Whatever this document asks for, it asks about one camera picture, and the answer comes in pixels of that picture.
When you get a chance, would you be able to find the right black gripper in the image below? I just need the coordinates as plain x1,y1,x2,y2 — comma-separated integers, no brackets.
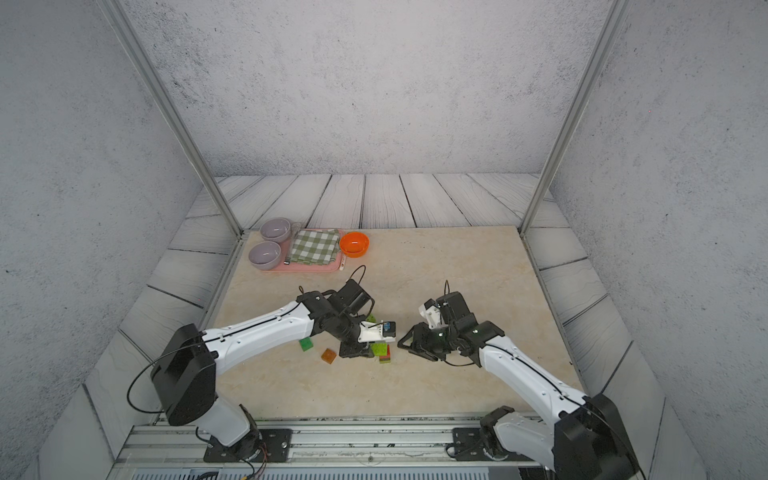
397,321,459,361

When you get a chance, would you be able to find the long lime lego plate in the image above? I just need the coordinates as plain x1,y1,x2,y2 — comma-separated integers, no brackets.
371,343,390,357

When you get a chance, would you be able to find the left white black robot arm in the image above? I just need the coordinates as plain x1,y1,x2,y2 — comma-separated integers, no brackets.
150,279,395,447

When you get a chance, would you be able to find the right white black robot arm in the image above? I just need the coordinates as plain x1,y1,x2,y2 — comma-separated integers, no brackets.
397,292,645,479

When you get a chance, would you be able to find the brown lego brick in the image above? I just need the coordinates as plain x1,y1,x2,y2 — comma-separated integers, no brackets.
321,349,337,364

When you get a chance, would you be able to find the dark green lego brick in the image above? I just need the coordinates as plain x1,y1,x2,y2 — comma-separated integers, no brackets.
299,337,313,351

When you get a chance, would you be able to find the orange bowl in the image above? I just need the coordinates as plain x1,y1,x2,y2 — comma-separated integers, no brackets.
339,231,370,258

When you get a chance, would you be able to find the green checkered cloth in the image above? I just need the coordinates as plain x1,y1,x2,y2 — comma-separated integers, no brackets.
287,229,341,265

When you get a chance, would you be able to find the pink tray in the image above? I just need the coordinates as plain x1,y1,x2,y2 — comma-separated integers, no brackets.
270,229,344,273

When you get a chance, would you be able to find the front lavender bowl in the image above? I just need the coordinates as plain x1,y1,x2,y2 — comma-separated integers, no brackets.
248,241,283,271

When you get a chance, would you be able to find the lavender bowl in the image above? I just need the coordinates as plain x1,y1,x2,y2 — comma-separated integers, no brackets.
259,217,292,243
248,241,283,271

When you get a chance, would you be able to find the rear lavender bowl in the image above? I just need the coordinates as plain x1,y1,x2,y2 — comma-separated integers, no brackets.
259,217,292,243

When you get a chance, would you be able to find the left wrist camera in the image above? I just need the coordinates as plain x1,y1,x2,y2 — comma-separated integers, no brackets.
358,321,397,343

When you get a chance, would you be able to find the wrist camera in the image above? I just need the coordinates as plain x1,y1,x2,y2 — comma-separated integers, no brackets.
358,321,397,343
418,299,445,330

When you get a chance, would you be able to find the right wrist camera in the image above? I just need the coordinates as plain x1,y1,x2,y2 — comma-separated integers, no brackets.
418,299,445,330

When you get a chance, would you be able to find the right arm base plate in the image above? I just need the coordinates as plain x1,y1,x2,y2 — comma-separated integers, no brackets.
446,427,497,462

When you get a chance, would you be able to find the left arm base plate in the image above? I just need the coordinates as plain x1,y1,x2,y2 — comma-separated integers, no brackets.
203,428,293,463

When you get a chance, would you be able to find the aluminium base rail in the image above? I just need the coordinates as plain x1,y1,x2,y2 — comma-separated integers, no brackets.
109,415,554,479

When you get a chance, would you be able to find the left aluminium frame post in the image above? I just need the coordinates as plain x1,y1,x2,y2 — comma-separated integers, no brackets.
97,0,244,239

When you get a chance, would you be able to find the aluminium frame post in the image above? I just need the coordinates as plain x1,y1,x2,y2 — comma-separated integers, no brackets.
518,0,631,238
97,0,244,239

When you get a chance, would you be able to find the right aluminium frame post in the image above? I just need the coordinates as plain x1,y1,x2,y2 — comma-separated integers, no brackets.
518,0,631,238

